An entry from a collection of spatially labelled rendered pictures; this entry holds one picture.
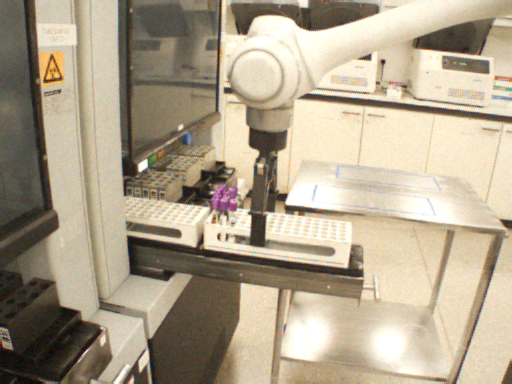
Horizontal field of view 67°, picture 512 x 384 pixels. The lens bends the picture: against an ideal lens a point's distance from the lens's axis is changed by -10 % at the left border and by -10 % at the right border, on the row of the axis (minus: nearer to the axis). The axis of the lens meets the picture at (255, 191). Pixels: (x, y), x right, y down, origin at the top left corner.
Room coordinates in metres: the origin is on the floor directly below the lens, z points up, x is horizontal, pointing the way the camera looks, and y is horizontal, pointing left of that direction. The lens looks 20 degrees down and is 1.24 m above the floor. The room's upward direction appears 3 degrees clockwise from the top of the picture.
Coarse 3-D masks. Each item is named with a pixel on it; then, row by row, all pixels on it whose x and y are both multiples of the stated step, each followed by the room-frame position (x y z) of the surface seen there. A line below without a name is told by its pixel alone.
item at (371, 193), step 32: (320, 192) 1.14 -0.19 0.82; (352, 192) 1.16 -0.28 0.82; (384, 192) 1.17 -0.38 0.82; (416, 192) 1.19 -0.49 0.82; (448, 192) 1.20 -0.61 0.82; (416, 224) 0.98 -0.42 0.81; (448, 224) 0.96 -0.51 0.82; (480, 224) 0.96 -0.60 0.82; (448, 256) 1.34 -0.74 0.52; (480, 288) 0.94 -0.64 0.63; (288, 320) 1.25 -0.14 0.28; (320, 320) 1.26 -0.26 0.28; (352, 320) 1.26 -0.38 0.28; (384, 320) 1.26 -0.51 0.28; (416, 320) 1.26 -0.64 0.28; (288, 352) 1.08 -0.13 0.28; (320, 352) 1.08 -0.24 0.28; (352, 352) 1.08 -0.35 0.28; (384, 352) 1.08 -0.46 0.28; (416, 352) 1.08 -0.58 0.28
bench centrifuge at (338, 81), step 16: (320, 0) 3.24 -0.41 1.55; (336, 0) 3.21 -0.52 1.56; (352, 0) 3.19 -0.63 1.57; (368, 0) 3.18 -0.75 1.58; (320, 16) 3.38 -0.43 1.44; (336, 16) 3.35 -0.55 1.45; (352, 16) 3.32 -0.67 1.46; (368, 16) 3.29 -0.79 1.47; (352, 64) 3.03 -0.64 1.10; (368, 64) 3.01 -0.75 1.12; (336, 80) 3.05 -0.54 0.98; (352, 80) 3.03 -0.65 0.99; (368, 80) 3.01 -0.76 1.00
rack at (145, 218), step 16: (128, 208) 0.85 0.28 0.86; (144, 208) 0.86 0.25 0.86; (160, 208) 0.86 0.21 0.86; (176, 208) 0.87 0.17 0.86; (192, 208) 0.88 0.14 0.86; (128, 224) 0.88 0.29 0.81; (144, 224) 0.89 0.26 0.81; (160, 224) 0.80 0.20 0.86; (176, 224) 0.79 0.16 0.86; (192, 224) 0.79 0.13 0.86; (176, 240) 0.79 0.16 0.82; (192, 240) 0.79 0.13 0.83
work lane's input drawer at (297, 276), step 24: (144, 240) 0.80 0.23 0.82; (144, 264) 0.79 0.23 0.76; (168, 264) 0.78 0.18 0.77; (192, 264) 0.77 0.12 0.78; (216, 264) 0.76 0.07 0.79; (240, 264) 0.75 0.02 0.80; (264, 264) 0.75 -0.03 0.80; (288, 264) 0.74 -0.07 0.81; (312, 264) 0.73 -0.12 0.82; (360, 264) 0.74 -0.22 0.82; (288, 288) 0.73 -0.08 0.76; (312, 288) 0.72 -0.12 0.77; (336, 288) 0.71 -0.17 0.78; (360, 288) 0.70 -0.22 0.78
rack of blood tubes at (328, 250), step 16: (208, 224) 0.78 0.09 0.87; (240, 224) 0.79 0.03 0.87; (272, 224) 0.80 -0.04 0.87; (288, 224) 0.81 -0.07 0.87; (304, 224) 0.80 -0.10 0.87; (320, 224) 0.80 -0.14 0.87; (336, 224) 0.81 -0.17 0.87; (208, 240) 0.78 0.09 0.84; (240, 240) 0.79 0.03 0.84; (272, 240) 0.84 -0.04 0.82; (288, 240) 0.75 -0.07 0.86; (304, 240) 0.74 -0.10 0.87; (320, 240) 0.74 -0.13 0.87; (336, 240) 0.73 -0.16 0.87; (272, 256) 0.75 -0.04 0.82; (304, 256) 0.74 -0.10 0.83; (320, 256) 0.74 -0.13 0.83; (336, 256) 0.73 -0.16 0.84
